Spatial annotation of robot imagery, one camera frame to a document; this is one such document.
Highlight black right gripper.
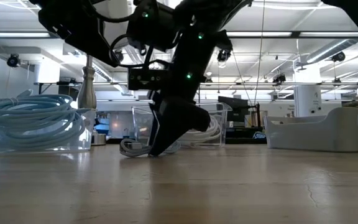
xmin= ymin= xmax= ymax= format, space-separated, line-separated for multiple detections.
xmin=147 ymin=52 xmax=213 ymax=156

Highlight short grey USB cable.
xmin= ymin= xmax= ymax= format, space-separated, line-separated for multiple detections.
xmin=119 ymin=138 xmax=181 ymax=158

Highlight white cable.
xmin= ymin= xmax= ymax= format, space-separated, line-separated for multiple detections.
xmin=178 ymin=114 xmax=222 ymax=146

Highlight light blue cable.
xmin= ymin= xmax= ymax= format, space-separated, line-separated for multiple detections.
xmin=0 ymin=93 xmax=74 ymax=121
xmin=0 ymin=105 xmax=86 ymax=138
xmin=0 ymin=124 xmax=84 ymax=149

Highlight clear rectangular plastic bin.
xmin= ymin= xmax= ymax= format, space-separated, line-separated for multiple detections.
xmin=131 ymin=102 xmax=233 ymax=149

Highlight black computer monitor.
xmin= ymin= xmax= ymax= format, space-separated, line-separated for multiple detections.
xmin=218 ymin=95 xmax=250 ymax=123

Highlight clear plastic bin rounded corners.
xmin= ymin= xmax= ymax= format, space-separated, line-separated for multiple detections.
xmin=0 ymin=101 xmax=97 ymax=156

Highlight long ceiling light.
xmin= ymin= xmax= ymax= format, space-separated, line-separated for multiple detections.
xmin=0 ymin=31 xmax=53 ymax=39
xmin=225 ymin=30 xmax=293 ymax=37
xmin=299 ymin=31 xmax=358 ymax=38

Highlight grey plastic bin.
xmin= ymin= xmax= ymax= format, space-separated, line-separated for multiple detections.
xmin=264 ymin=106 xmax=358 ymax=153

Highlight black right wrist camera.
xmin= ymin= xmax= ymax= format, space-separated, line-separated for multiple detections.
xmin=127 ymin=67 xmax=170 ymax=91

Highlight black ceiling camera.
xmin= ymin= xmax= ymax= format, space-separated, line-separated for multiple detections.
xmin=331 ymin=51 xmax=347 ymax=63
xmin=272 ymin=73 xmax=287 ymax=85
xmin=216 ymin=49 xmax=232 ymax=63
xmin=6 ymin=53 xmax=21 ymax=68

